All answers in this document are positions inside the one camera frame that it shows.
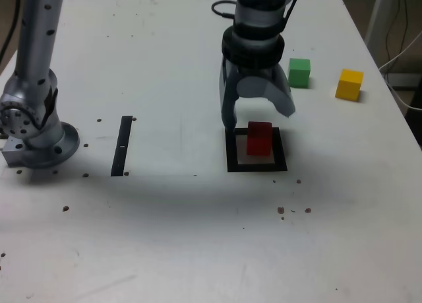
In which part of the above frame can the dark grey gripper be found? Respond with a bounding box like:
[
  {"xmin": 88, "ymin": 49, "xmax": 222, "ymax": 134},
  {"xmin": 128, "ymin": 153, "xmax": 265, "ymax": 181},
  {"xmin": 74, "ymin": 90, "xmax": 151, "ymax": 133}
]
[{"xmin": 219, "ymin": 57, "xmax": 297, "ymax": 134}]

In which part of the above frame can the green cube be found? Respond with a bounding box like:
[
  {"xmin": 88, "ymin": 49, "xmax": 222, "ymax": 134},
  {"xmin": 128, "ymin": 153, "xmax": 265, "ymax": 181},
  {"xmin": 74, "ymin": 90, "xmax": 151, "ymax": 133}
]
[{"xmin": 287, "ymin": 58, "xmax": 311, "ymax": 88}]

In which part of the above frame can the white frame leg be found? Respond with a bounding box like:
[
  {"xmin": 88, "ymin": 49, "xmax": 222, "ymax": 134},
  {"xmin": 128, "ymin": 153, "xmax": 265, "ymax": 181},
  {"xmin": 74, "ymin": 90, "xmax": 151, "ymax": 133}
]
[{"xmin": 364, "ymin": 0, "xmax": 402, "ymax": 63}]

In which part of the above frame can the white cable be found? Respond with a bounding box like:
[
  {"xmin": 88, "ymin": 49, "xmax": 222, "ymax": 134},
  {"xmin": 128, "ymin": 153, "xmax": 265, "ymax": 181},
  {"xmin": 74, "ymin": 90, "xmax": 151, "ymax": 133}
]
[{"xmin": 378, "ymin": 28, "xmax": 422, "ymax": 112}]

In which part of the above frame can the yellow cube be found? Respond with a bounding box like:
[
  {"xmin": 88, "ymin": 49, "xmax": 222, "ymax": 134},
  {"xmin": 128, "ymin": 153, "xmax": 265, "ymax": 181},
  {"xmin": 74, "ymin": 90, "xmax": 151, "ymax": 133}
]
[{"xmin": 335, "ymin": 69, "xmax": 365, "ymax": 102}]

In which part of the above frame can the red cube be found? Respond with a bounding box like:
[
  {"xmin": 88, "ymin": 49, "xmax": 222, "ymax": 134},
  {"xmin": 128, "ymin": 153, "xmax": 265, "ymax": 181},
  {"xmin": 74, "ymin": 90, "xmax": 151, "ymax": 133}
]
[{"xmin": 246, "ymin": 121, "xmax": 273, "ymax": 157}]

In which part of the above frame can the black tape square outline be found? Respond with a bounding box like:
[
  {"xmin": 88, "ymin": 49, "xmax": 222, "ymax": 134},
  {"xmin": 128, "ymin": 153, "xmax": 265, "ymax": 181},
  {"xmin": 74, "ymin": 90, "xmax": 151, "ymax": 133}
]
[{"xmin": 224, "ymin": 127, "xmax": 288, "ymax": 174}]

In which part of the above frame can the black tape strip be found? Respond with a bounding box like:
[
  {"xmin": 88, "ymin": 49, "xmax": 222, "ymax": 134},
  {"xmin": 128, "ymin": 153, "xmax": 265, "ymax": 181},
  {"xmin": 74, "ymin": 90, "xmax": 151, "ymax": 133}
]
[{"xmin": 110, "ymin": 116, "xmax": 133, "ymax": 178}]

